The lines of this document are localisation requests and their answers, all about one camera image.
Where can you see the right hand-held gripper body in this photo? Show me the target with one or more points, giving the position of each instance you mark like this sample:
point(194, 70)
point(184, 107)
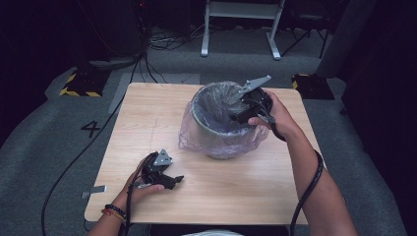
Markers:
point(259, 101)

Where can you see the purple plastic bag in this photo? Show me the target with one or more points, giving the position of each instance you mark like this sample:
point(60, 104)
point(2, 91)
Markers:
point(185, 134)

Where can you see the black yellow striped base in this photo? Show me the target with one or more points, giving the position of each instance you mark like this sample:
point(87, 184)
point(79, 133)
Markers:
point(313, 87)
point(85, 83)

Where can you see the green plastic bucket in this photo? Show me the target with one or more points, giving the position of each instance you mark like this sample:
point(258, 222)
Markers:
point(229, 152)

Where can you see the person's left hand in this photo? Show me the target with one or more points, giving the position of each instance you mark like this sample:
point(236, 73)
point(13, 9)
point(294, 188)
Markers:
point(129, 196)

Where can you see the black folding chair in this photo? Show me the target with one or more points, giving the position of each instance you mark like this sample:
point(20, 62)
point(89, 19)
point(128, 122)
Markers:
point(308, 19)

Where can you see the person's white clothing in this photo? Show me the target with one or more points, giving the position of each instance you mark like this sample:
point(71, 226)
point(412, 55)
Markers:
point(213, 233)

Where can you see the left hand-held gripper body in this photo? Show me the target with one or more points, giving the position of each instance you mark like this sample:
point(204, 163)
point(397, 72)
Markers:
point(155, 175)

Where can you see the white metal stand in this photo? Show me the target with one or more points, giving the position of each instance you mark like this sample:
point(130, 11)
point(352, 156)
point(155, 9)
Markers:
point(242, 10)

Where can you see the grey column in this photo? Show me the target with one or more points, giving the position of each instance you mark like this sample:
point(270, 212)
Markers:
point(344, 36)

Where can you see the dark equipment stand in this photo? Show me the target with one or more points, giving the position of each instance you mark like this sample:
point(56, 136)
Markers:
point(114, 32)

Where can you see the grey tape strip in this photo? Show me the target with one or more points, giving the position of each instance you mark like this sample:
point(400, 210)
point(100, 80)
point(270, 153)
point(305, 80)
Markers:
point(95, 190)

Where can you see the person's right hand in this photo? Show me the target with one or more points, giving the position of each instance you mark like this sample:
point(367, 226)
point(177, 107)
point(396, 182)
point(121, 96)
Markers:
point(282, 121)

